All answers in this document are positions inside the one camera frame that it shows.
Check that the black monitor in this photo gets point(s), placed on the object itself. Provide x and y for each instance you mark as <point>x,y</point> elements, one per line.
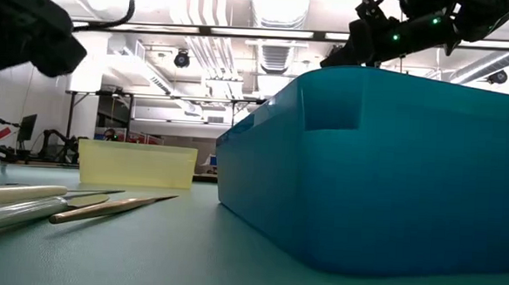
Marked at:
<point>27,126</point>

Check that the green table mat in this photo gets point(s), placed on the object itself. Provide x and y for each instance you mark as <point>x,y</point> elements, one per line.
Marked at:
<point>143,259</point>

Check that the yellow-green plastic bin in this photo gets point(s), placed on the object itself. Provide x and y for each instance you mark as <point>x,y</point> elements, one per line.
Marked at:
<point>135,164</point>

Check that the black overhead rig bar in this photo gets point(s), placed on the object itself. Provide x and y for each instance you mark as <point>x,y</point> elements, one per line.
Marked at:
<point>205,30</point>

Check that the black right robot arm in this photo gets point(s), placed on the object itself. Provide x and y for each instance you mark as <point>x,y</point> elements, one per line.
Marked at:
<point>483,19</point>

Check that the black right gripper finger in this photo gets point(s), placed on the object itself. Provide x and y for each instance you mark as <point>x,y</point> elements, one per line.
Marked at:
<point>339,59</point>

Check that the silver table knife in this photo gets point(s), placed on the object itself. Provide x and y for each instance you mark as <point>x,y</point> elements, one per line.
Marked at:
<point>15,215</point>

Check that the small blue object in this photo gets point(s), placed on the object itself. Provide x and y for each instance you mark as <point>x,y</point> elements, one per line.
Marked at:
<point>212,160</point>

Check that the black ceiling camera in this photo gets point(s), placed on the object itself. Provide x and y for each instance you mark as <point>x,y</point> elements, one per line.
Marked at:
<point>498,76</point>
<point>181,59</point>

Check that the blue plastic bin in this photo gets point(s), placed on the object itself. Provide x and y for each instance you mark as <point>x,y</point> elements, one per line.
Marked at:
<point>388,175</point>

